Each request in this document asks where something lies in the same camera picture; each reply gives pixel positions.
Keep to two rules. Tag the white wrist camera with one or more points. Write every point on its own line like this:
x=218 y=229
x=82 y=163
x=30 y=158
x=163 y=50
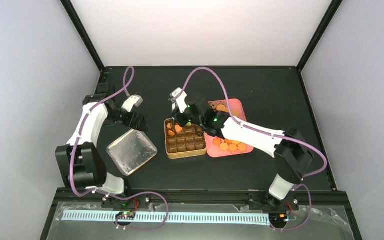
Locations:
x=133 y=101
x=178 y=100

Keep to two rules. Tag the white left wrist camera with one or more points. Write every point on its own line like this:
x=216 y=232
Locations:
x=133 y=101

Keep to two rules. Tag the gold cookie tin box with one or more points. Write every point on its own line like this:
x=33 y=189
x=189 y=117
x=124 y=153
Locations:
x=188 y=143

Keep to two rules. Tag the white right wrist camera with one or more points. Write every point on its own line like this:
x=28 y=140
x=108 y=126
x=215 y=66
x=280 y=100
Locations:
x=178 y=100

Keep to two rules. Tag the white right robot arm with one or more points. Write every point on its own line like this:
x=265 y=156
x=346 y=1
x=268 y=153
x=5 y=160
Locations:
x=291 y=158

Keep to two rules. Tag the silver tin lid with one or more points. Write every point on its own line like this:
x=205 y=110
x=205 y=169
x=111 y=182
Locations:
x=131 y=151

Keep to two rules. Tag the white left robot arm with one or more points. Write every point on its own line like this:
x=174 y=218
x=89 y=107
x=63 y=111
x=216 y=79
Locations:
x=81 y=166

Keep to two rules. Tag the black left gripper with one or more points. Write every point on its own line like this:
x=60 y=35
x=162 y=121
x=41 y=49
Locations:
x=136 y=121

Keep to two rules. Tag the pink plastic tray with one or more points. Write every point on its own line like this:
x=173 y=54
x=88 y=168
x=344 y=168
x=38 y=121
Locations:
x=217 y=147

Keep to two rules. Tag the light blue slotted cable duct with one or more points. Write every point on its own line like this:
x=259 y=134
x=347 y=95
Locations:
x=259 y=219

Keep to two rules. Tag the black enclosure frame post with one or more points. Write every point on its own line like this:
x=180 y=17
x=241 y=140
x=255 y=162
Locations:
x=82 y=32

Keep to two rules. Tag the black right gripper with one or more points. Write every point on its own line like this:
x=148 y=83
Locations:
x=181 y=121

